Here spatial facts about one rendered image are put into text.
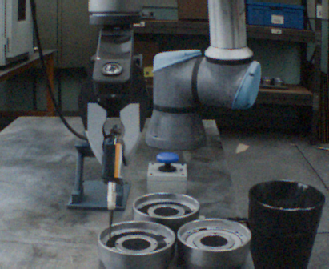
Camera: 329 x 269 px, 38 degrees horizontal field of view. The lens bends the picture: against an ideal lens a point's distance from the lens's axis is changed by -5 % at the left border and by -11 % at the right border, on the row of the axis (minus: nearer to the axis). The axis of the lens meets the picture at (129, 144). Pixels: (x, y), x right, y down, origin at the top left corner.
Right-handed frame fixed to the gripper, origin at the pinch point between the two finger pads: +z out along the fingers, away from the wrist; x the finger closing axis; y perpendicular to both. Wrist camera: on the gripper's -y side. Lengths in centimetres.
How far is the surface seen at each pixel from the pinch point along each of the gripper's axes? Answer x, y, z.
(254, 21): -80, 350, -10
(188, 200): -11.0, 8.5, 9.7
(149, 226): -5.1, -1.8, 9.7
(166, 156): -7.2, 19.5, 5.8
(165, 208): -7.3, 7.1, 10.6
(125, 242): -2.0, -5.3, 10.7
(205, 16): -37, 345, -12
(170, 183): -7.9, 17.3, 10.1
